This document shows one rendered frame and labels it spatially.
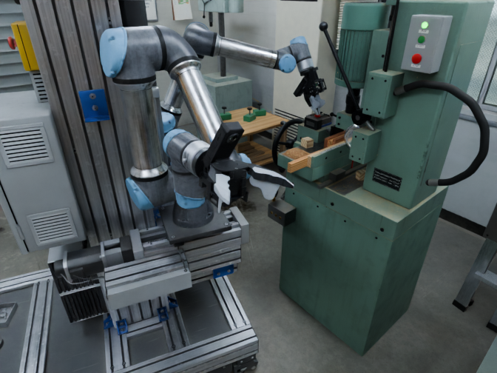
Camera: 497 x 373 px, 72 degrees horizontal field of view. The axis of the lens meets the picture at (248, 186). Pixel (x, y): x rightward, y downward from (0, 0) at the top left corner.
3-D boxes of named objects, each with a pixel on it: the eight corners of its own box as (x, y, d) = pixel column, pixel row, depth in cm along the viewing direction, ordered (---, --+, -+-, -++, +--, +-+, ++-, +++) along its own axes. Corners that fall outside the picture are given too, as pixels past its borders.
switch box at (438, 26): (409, 66, 117) (421, 14, 109) (438, 71, 110) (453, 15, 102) (399, 69, 113) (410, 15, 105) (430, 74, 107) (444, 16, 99)
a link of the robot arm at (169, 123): (150, 149, 157) (146, 120, 150) (154, 138, 168) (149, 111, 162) (177, 148, 158) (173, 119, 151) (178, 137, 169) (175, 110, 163)
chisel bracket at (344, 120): (343, 126, 163) (346, 109, 159) (369, 135, 153) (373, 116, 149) (333, 130, 159) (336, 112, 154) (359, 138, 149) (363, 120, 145)
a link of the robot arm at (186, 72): (179, 41, 107) (242, 183, 102) (145, 44, 101) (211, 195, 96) (190, 13, 97) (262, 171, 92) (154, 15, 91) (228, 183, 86)
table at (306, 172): (340, 129, 200) (341, 120, 197) (387, 146, 180) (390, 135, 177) (262, 158, 166) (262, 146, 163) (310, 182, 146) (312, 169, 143)
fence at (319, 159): (387, 134, 177) (389, 123, 175) (390, 135, 176) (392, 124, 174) (310, 168, 144) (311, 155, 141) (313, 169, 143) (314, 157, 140)
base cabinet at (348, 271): (325, 256, 230) (339, 160, 195) (408, 309, 192) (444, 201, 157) (277, 289, 205) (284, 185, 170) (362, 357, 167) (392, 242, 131)
